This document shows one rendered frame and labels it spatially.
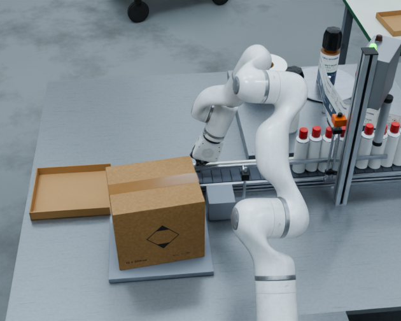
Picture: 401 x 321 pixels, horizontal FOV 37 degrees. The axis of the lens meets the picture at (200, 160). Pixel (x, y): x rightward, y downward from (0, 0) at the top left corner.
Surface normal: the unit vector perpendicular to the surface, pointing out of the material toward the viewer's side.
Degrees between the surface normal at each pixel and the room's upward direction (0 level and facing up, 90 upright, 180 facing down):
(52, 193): 0
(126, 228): 90
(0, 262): 0
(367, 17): 0
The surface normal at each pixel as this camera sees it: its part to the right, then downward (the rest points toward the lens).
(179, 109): 0.00, -0.77
